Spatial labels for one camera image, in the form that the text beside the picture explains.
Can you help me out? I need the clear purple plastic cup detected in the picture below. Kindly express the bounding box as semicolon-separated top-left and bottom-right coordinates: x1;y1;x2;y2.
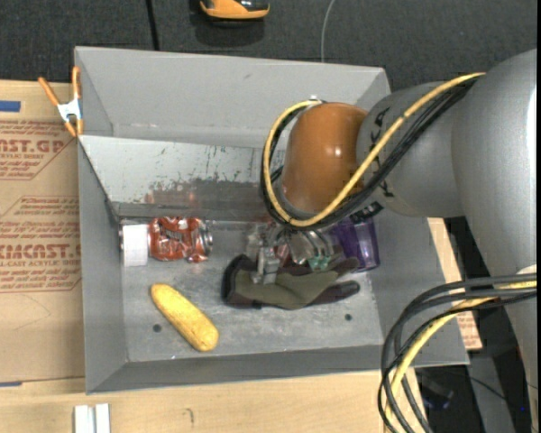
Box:
329;216;381;273

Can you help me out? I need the grey metal bin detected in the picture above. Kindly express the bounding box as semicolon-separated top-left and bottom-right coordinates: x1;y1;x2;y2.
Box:
73;45;471;395

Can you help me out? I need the olive and brown glove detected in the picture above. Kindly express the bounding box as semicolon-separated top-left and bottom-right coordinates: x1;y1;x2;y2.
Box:
220;253;362;311

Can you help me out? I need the crushed red bottle white cap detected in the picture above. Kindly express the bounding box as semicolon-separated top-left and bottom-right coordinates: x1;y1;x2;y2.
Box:
119;216;215;268

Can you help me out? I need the yellow toy corn cob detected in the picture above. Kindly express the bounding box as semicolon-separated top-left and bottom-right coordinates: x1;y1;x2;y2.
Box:
149;282;221;353

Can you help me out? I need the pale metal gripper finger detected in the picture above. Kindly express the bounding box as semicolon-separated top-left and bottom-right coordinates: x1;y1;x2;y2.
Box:
245;226;267;260
251;246;281;286

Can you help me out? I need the brown cardboard board red print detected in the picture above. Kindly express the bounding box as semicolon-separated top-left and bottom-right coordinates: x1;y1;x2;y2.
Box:
0;78;484;390

